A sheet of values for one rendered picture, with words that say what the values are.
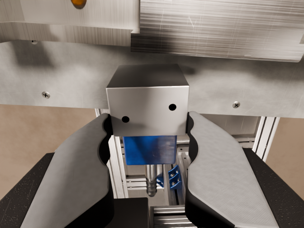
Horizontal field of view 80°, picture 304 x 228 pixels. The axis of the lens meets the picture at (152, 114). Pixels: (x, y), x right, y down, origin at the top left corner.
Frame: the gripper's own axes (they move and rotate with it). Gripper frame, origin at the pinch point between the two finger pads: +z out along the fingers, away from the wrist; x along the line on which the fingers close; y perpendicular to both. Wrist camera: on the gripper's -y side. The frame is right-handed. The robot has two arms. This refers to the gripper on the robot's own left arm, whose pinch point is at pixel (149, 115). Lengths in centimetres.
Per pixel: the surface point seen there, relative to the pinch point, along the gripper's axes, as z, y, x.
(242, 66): 4.6, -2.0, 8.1
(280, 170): 85, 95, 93
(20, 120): 85, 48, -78
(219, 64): 4.6, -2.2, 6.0
